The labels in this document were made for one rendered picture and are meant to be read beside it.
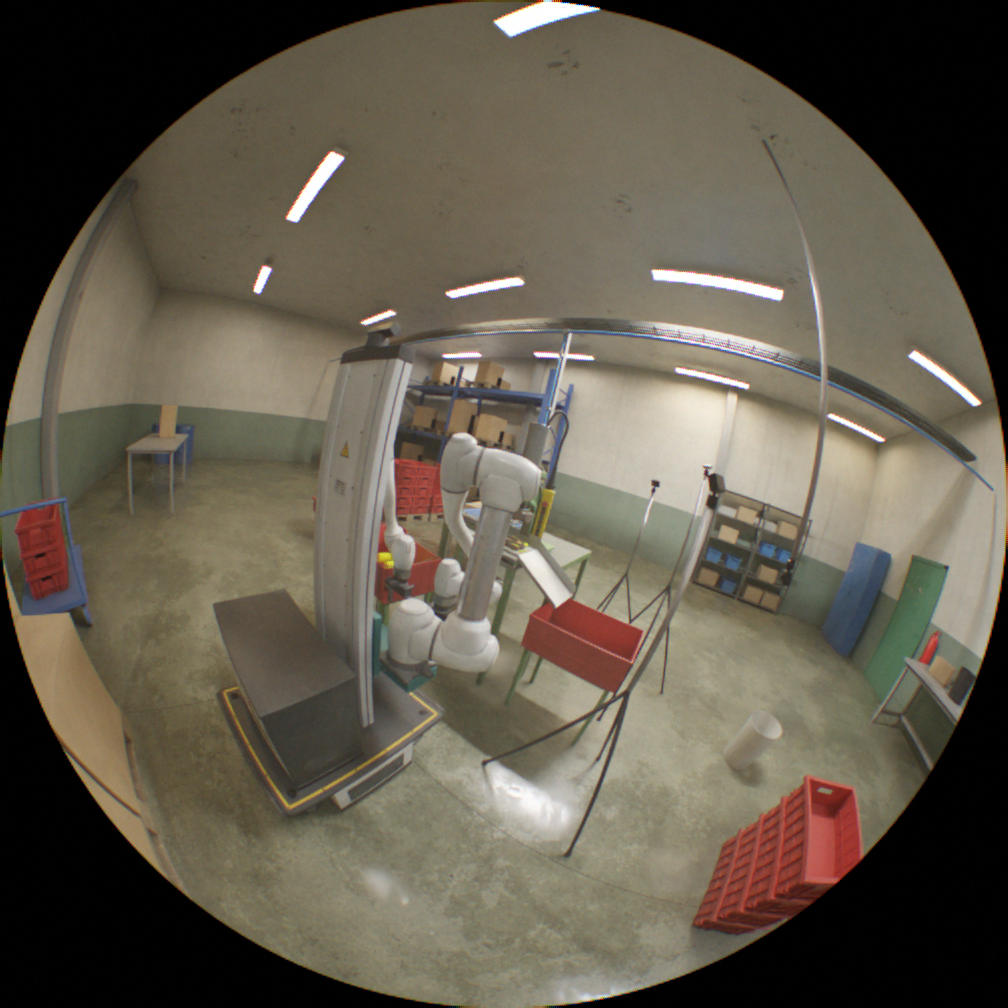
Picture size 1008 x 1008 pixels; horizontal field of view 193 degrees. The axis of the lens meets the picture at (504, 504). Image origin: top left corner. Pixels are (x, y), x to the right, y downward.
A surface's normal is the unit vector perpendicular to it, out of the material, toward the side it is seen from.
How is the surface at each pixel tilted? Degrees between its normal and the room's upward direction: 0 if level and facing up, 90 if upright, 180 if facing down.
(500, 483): 86
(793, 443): 90
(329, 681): 0
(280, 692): 0
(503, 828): 0
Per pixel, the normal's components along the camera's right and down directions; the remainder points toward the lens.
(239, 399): 0.78, 0.30
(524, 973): 0.23, -0.96
